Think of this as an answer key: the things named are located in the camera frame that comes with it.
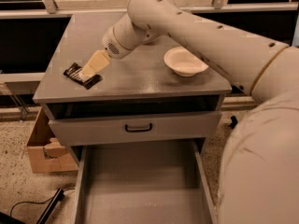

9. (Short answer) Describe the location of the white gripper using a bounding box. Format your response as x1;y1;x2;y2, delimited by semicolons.
78;27;131;81

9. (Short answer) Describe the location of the black rxbar chocolate bar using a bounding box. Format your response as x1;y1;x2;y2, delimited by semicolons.
64;63;103;90

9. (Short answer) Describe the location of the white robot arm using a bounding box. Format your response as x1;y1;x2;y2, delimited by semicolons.
81;0;299;224

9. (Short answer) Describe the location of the grey drawer cabinet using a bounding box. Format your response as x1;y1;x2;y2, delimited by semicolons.
32;10;233;161

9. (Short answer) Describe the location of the grey top drawer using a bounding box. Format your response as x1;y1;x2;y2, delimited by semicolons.
49;111;221;147

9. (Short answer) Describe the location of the open grey middle drawer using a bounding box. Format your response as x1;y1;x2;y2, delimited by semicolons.
70;139;218;224

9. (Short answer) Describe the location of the metal window railing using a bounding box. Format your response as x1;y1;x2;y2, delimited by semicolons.
0;0;299;21

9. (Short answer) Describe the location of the white paper bowl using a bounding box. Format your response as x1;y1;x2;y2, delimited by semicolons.
164;47;208;77

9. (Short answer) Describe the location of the brown cardboard box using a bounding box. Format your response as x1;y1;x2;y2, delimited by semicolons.
26;109;78;174

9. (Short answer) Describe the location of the black stand leg left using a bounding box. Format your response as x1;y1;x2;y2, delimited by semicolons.
36;189;64;224

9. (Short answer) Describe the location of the black drawer handle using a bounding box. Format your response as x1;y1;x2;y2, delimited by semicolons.
124;123;153;133

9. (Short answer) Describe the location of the black cable on floor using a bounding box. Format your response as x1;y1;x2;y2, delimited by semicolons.
8;188;76;217

